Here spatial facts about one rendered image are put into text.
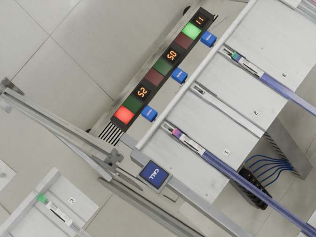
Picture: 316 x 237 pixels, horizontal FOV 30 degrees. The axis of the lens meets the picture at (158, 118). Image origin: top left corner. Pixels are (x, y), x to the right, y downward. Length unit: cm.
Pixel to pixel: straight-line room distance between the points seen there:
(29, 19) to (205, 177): 86
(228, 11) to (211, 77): 68
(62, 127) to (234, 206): 53
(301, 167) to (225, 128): 52
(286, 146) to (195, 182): 48
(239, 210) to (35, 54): 79
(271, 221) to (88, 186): 68
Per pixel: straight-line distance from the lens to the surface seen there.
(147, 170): 122
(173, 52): 135
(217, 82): 132
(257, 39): 137
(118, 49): 205
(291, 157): 172
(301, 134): 180
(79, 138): 147
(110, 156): 134
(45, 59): 192
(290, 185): 183
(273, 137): 163
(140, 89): 132
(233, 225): 125
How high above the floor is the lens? 171
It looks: 51 degrees down
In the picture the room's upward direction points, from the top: 114 degrees clockwise
